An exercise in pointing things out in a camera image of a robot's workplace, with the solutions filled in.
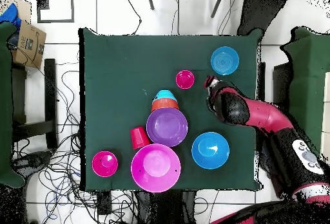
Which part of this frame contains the ribbed pink-red cup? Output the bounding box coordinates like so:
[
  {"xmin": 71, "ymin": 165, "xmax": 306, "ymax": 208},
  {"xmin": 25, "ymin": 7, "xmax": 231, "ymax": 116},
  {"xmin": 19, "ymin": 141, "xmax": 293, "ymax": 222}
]
[{"xmin": 175, "ymin": 70, "xmax": 196, "ymax": 90}]

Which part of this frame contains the flat-bottomed blue bowl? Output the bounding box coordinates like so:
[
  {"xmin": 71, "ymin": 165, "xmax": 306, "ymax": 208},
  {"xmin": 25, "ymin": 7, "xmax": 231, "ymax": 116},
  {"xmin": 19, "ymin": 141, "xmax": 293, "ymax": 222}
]
[{"xmin": 210, "ymin": 46, "xmax": 240, "ymax": 76}]

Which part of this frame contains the orange bowl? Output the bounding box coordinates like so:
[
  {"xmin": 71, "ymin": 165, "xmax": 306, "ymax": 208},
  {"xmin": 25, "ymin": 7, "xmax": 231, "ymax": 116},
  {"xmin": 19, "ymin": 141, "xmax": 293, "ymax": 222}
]
[{"xmin": 151, "ymin": 98, "xmax": 180, "ymax": 112}]

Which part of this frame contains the wide purple bowl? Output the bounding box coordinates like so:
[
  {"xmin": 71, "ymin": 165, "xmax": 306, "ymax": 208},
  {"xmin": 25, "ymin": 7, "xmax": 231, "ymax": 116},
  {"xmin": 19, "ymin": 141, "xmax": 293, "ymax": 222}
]
[{"xmin": 146, "ymin": 107, "xmax": 189, "ymax": 148}]

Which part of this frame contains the deep blue bowl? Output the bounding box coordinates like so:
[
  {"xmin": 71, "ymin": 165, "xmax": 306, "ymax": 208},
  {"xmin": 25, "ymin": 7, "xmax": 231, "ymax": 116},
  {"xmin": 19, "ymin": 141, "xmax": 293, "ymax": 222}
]
[{"xmin": 191, "ymin": 131, "xmax": 231, "ymax": 170}]

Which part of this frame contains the red cup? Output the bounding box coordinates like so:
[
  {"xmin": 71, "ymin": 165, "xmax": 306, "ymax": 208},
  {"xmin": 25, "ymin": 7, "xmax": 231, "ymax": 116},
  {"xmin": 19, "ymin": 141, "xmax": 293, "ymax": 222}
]
[{"xmin": 130, "ymin": 126, "xmax": 151, "ymax": 150}]

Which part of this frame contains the large pink bowl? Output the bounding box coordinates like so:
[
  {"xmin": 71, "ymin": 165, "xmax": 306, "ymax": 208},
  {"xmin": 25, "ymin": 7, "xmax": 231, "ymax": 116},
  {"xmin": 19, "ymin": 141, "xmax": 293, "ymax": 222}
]
[{"xmin": 130, "ymin": 143, "xmax": 182, "ymax": 193}]

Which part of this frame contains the person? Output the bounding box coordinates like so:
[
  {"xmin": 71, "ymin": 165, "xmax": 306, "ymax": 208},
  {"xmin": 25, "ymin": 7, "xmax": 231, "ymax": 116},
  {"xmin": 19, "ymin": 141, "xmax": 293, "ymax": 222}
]
[{"xmin": 237, "ymin": 0, "xmax": 291, "ymax": 37}]

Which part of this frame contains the dark green table cloth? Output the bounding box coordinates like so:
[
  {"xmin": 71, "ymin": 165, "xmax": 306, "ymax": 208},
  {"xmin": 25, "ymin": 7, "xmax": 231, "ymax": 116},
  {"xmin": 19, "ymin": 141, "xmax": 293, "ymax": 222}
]
[{"xmin": 78, "ymin": 27, "xmax": 265, "ymax": 191}]

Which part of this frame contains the green cloth covered table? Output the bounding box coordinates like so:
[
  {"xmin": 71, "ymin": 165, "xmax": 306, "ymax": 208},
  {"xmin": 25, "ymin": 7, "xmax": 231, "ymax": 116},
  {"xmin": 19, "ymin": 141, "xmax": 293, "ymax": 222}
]
[
  {"xmin": 0, "ymin": 21, "xmax": 25, "ymax": 189},
  {"xmin": 279, "ymin": 26, "xmax": 330, "ymax": 155}
]

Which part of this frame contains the white box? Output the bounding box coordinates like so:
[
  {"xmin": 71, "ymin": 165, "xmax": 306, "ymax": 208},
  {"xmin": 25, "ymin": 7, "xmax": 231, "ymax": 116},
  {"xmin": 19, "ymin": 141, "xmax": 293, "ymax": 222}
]
[{"xmin": 320, "ymin": 71, "xmax": 330, "ymax": 158}]

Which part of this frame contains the small crimson bowl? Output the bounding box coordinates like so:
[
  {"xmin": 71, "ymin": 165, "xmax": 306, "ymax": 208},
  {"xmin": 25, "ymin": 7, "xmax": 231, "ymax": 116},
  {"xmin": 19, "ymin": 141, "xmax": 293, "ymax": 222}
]
[{"xmin": 92, "ymin": 151, "xmax": 119, "ymax": 178}]

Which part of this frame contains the black wooden bench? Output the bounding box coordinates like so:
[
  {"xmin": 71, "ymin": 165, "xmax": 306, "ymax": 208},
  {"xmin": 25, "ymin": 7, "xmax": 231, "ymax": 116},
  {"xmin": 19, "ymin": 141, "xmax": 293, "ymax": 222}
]
[{"xmin": 11, "ymin": 58, "xmax": 59, "ymax": 150}]

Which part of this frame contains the cardboard box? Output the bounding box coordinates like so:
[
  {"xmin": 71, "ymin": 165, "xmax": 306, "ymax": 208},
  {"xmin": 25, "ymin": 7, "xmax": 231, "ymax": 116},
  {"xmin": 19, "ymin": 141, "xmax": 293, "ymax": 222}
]
[{"xmin": 11, "ymin": 20, "xmax": 47, "ymax": 70}]

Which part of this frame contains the grey black equipment base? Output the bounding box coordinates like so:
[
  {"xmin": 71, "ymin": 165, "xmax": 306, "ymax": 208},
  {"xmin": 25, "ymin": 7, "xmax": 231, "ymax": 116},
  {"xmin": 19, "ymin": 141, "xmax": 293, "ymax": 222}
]
[{"xmin": 12, "ymin": 150, "xmax": 53, "ymax": 176}]

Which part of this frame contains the blue bag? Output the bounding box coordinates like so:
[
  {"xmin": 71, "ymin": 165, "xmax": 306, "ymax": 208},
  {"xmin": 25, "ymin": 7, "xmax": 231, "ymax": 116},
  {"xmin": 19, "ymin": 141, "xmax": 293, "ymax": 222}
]
[{"xmin": 0, "ymin": 2, "xmax": 22, "ymax": 29}]

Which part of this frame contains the black floor cable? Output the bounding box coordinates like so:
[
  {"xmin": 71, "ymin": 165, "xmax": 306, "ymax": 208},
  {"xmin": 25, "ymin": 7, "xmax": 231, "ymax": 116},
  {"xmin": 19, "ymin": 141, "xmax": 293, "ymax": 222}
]
[{"xmin": 125, "ymin": 0, "xmax": 143, "ymax": 36}]

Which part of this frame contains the black square floor frame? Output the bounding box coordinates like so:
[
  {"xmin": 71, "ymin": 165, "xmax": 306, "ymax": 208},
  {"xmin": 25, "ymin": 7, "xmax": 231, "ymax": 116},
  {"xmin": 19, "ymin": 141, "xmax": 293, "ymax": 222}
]
[{"xmin": 36, "ymin": 0, "xmax": 75, "ymax": 24}]

